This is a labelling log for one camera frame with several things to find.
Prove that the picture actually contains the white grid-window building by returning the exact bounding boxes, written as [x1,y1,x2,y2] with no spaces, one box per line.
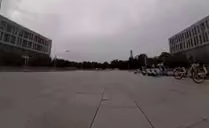
[168,10,209,64]

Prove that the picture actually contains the row of dark trees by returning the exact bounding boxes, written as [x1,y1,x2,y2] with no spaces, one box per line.
[51,51,193,71]

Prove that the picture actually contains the row of yellow bicycles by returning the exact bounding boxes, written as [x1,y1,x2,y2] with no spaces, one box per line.
[133,61,209,84]

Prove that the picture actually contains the long grey building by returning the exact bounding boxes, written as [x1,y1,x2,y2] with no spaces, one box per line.
[0,11,53,67]

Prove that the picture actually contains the grey paved plaza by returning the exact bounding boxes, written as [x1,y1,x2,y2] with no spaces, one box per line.
[0,69,209,128]

